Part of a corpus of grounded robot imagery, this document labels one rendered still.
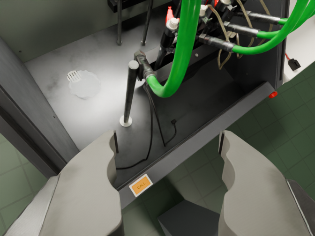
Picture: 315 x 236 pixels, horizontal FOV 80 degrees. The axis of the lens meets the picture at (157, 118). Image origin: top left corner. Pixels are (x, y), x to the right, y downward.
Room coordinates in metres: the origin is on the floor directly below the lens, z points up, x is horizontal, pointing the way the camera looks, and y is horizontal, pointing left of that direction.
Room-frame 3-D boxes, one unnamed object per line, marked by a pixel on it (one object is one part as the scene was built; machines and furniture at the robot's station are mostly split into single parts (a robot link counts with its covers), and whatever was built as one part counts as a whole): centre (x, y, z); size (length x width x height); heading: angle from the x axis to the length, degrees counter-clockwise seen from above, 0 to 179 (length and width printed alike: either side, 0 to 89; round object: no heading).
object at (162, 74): (0.41, 0.04, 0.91); 0.34 x 0.10 x 0.15; 160
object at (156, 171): (0.21, -0.14, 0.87); 0.62 x 0.04 x 0.16; 160
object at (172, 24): (0.30, 0.09, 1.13); 0.02 x 0.02 x 0.03
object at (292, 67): (0.61, -0.22, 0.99); 0.12 x 0.02 x 0.02; 61
